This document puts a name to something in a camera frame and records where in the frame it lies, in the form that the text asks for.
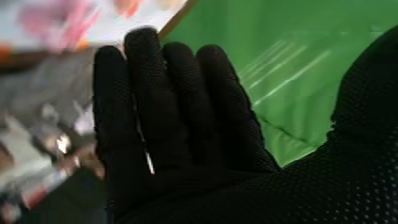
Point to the white sheet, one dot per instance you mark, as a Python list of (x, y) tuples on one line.
[(133, 25)]

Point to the pink flower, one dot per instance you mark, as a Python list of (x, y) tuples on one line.
[(62, 23)]

